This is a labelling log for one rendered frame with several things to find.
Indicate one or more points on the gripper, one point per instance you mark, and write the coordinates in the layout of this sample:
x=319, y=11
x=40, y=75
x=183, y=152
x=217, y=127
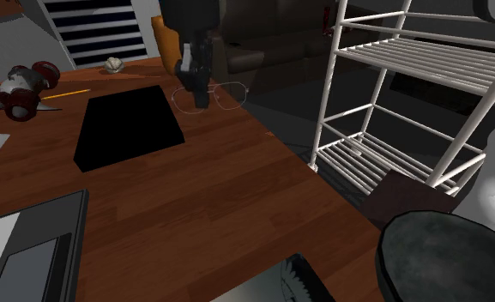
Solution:
x=199, y=79

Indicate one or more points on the dark sofa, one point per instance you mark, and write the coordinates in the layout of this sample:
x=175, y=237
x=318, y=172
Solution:
x=272, y=46

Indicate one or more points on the black flat box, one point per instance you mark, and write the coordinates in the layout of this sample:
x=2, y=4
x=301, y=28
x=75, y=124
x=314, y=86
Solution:
x=128, y=125

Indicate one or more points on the crumpled white paper ball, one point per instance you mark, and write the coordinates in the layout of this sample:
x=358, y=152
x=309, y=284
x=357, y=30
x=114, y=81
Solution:
x=114, y=65

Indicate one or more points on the brown wooden desk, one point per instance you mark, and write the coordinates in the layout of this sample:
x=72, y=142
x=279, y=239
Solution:
x=230, y=188

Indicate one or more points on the window with white blinds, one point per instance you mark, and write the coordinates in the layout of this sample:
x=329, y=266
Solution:
x=96, y=29

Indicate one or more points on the yellow pencil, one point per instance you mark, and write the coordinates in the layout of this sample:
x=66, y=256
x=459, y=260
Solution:
x=65, y=94

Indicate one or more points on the red and white toy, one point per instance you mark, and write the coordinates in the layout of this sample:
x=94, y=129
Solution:
x=21, y=90

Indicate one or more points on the dark book with pale print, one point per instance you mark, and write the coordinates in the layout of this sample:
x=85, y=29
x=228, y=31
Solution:
x=272, y=284

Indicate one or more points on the grey laptop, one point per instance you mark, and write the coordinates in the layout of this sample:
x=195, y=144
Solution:
x=42, y=242

